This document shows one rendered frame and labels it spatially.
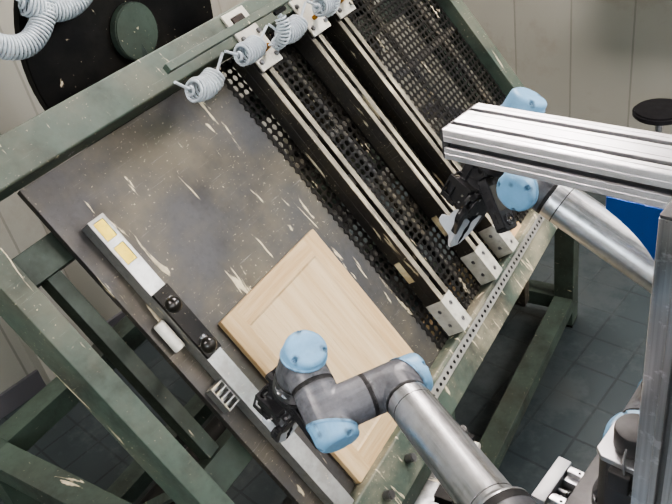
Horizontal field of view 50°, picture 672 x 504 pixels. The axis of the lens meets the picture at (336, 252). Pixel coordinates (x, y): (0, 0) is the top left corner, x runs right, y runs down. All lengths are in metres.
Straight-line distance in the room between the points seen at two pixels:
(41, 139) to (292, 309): 0.76
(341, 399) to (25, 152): 0.91
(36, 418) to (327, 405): 1.70
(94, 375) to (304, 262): 0.69
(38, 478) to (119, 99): 1.25
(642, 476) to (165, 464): 1.01
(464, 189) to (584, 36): 3.57
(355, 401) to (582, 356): 2.47
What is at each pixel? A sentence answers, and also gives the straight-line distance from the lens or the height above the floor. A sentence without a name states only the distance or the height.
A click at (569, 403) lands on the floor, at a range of 3.35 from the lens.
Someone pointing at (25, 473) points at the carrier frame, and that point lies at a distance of 2.55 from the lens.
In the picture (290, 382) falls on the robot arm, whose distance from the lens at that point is 1.20.
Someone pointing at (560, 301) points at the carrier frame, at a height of 0.18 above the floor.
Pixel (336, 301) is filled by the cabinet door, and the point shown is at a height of 1.19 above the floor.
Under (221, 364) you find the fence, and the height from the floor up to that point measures 1.31.
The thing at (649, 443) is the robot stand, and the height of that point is 1.70.
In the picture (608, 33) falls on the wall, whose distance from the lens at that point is 4.91.
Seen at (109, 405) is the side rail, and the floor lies 1.41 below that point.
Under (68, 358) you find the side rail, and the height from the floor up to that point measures 1.52.
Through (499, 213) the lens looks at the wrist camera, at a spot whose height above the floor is 1.67.
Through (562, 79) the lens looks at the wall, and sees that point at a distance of 5.15.
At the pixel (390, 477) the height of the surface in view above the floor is 0.87.
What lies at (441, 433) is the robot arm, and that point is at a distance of 1.08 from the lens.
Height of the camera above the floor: 2.45
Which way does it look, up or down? 34 degrees down
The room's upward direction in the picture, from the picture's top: 12 degrees counter-clockwise
